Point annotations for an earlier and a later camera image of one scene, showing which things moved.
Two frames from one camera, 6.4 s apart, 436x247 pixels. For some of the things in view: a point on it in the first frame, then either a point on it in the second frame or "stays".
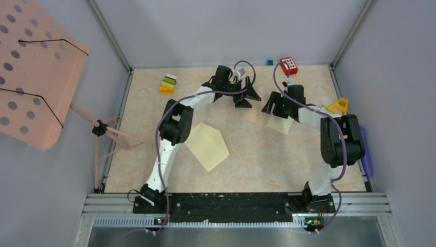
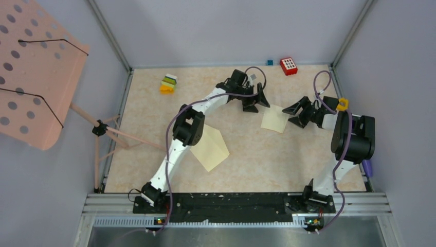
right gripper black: x=278 y=98 → x=304 y=102
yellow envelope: x=207 y=144 stays
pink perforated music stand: x=41 y=60 stays
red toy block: x=290 y=65 stays
